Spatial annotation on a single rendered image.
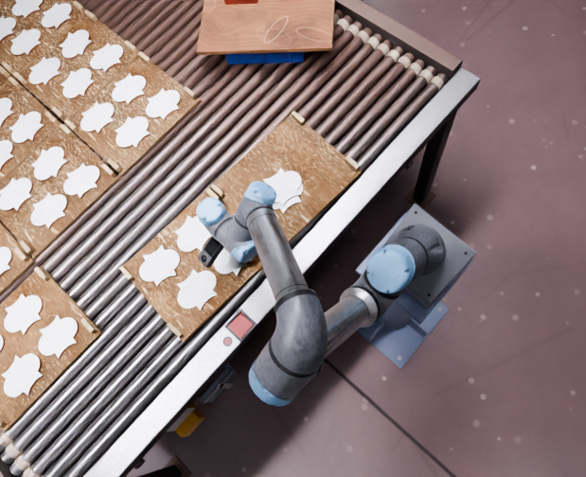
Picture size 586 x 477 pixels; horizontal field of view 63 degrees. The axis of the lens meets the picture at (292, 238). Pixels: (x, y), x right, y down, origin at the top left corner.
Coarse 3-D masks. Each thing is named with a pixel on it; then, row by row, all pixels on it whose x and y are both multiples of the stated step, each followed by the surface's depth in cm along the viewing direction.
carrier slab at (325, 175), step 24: (288, 120) 175; (264, 144) 173; (288, 144) 172; (312, 144) 171; (240, 168) 171; (264, 168) 170; (288, 168) 169; (312, 168) 168; (336, 168) 166; (240, 192) 168; (312, 192) 165; (336, 192) 163; (288, 216) 163; (312, 216) 162; (288, 240) 160
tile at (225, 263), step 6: (222, 252) 160; (216, 258) 160; (222, 258) 159; (228, 258) 159; (234, 258) 159; (216, 264) 159; (222, 264) 159; (228, 264) 158; (234, 264) 158; (222, 270) 158; (228, 270) 158; (234, 270) 158
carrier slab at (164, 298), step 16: (192, 208) 168; (176, 224) 167; (160, 240) 166; (176, 240) 165; (192, 256) 162; (256, 256) 160; (176, 272) 161; (240, 272) 158; (256, 272) 158; (144, 288) 161; (160, 288) 160; (176, 288) 159; (224, 288) 157; (240, 288) 158; (160, 304) 158; (176, 304) 158; (208, 304) 156; (176, 320) 156; (192, 320) 155
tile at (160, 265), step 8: (160, 248) 164; (144, 256) 164; (152, 256) 163; (160, 256) 163; (168, 256) 163; (176, 256) 162; (144, 264) 163; (152, 264) 162; (160, 264) 162; (168, 264) 162; (176, 264) 161; (144, 272) 162; (152, 272) 161; (160, 272) 161; (168, 272) 161; (152, 280) 160; (160, 280) 160
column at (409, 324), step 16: (384, 240) 163; (368, 256) 162; (448, 288) 155; (400, 304) 155; (416, 304) 155; (432, 304) 154; (384, 320) 224; (400, 320) 210; (416, 320) 154; (432, 320) 236; (368, 336) 237; (384, 336) 236; (400, 336) 235; (416, 336) 234; (384, 352) 234; (400, 352) 233
